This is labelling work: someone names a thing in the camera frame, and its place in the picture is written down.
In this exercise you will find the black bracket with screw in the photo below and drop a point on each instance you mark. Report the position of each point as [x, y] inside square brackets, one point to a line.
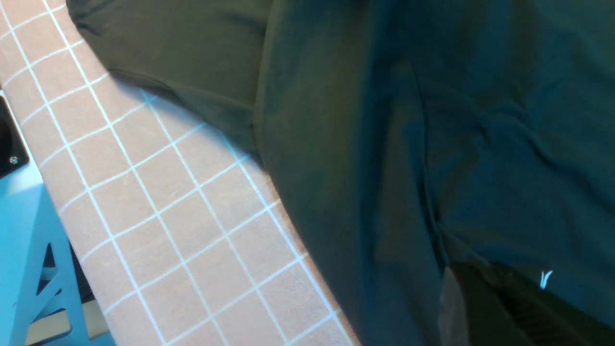
[13, 153]

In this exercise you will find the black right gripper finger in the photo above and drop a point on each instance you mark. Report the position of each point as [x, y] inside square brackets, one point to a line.
[490, 304]

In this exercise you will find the dark gray long-sleeve shirt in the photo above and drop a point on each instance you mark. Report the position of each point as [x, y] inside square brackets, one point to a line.
[403, 135]

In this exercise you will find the pink checkered tablecloth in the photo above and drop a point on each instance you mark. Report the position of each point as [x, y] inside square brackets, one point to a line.
[182, 237]

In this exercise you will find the light blue table frame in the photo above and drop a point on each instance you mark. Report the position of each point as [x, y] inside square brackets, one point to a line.
[40, 303]

